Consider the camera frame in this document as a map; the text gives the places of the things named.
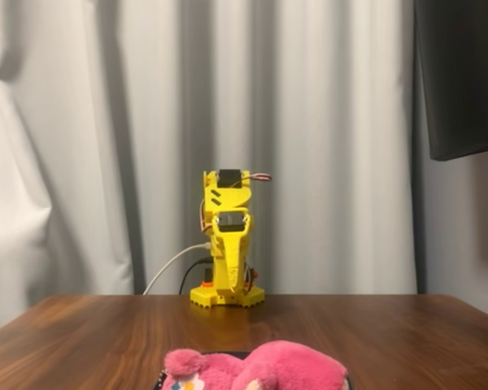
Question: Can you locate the yellow gripper black servo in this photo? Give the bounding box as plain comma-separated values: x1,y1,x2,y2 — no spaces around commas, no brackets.
211,207,254,294

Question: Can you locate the pink strawberry bear plush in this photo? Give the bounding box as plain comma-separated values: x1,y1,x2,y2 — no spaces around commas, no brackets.
162,340,350,390

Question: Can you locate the yellow robot base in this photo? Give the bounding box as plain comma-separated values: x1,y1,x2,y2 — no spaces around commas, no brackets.
190,284,266,310

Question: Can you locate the dark green square bin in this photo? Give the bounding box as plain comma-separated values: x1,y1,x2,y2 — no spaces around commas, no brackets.
153,349,357,390

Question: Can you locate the white grey curtain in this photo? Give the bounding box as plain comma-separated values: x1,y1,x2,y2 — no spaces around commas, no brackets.
0,0,488,338

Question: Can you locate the short red white servo wire loop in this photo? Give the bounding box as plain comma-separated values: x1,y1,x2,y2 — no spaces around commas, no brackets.
198,194,213,236

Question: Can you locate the black cable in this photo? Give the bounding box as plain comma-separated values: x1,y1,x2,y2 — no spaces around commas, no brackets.
177,255,212,296

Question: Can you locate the white cable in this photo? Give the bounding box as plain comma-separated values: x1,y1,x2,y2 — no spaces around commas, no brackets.
142,241,212,296

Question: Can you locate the long red white servo wire loop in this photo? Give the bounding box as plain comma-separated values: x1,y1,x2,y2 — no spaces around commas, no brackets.
238,171,273,184

